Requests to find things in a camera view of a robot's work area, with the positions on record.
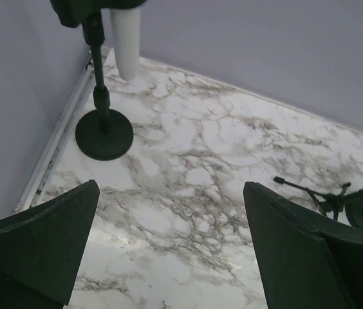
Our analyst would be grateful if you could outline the black left-corner microphone stand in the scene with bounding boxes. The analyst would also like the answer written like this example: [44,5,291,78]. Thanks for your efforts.
[48,0,147,162]

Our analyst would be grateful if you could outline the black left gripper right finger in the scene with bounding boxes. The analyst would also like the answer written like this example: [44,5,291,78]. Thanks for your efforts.
[243,182,363,308]

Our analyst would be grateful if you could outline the black shock-mount tripod stand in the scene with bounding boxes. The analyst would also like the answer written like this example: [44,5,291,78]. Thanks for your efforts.
[274,176,351,220]

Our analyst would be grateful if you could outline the white microphone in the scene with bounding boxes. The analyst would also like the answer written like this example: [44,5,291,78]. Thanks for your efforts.
[109,6,141,81]

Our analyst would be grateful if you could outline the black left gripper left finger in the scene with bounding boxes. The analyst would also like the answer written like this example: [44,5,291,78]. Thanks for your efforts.
[0,180,100,309]

